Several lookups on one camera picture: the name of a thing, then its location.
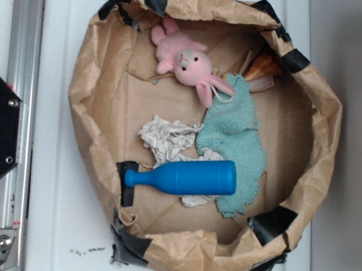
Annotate orange brown seashell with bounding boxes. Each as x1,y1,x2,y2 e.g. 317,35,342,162
243,53,284,92

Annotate crumpled white paper towel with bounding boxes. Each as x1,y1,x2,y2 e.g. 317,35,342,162
130,112,229,211

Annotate light blue terry cloth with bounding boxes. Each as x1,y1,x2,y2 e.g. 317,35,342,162
196,73,266,218

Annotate aluminium extrusion rail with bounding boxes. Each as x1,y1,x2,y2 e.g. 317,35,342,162
0,0,45,271

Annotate metal corner bracket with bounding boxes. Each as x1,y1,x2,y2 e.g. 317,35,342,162
0,229,18,271

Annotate brown paper bag bin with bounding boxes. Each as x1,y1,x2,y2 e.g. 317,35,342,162
68,0,342,271

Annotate pink plush sheep toy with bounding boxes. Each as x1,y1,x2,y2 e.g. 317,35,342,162
151,16,235,108

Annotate blue plastic bottle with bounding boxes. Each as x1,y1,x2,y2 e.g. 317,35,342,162
123,160,237,196

